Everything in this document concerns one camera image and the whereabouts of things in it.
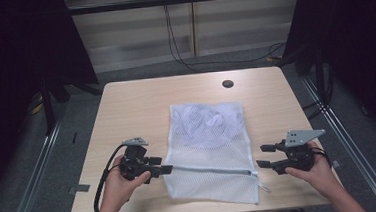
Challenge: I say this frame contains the black curtain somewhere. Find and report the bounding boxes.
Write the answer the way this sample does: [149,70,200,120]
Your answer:
[277,0,376,155]
[0,0,108,203]

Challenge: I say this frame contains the person's left hand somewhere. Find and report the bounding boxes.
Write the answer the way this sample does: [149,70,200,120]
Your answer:
[97,153,154,212]

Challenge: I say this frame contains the white mesh laundry bag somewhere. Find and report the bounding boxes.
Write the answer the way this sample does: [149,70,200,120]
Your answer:
[158,97,272,212]

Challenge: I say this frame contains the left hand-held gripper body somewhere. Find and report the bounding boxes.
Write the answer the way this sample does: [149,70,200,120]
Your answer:
[117,136,155,187]

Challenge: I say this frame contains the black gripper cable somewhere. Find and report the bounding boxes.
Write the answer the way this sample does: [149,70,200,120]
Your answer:
[308,145,333,170]
[89,143,131,212]

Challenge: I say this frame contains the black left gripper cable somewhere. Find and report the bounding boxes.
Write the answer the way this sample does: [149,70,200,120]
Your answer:
[89,143,131,212]

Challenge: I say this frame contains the person's right hand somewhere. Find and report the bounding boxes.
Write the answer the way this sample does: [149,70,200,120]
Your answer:
[283,139,339,202]

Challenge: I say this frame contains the long black floor cable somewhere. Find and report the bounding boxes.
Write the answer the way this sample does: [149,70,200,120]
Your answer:
[163,0,289,76]

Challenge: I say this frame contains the black cables by rail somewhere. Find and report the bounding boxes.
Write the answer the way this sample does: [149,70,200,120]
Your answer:
[300,97,327,122]

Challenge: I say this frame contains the white garment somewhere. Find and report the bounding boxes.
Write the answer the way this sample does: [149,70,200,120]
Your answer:
[175,101,244,151]

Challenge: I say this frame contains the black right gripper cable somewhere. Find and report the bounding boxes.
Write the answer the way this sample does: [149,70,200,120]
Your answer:
[308,145,333,170]

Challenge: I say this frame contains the black metal stand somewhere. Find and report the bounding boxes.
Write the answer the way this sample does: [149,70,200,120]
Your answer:
[38,76,60,136]

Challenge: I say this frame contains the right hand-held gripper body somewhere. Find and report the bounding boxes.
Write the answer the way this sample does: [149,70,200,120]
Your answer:
[269,128,329,176]

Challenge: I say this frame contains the silver metal floor rail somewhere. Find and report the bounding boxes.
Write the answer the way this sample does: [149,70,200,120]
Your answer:
[0,116,71,212]
[301,72,376,212]

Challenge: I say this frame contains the yellow floor object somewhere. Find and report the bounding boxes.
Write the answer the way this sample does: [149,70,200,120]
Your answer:
[29,101,44,115]

